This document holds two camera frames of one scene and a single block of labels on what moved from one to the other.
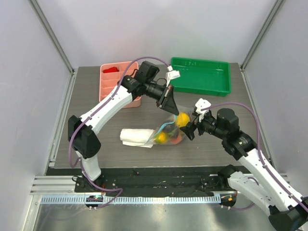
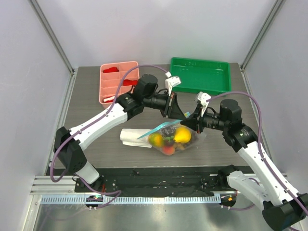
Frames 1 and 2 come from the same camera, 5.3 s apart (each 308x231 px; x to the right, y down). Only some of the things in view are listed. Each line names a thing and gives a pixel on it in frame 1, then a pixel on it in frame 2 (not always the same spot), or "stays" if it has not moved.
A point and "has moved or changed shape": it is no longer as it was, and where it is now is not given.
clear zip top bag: x=169 y=132 has moved or changed shape
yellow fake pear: x=182 y=119 has moved or changed shape
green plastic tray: x=201 y=77 stays
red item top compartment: x=113 y=69 stays
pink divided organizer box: x=110 y=76 stays
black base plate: x=155 y=181 stays
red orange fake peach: x=176 y=140 → x=168 y=150
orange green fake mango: x=160 y=138 has moved or changed shape
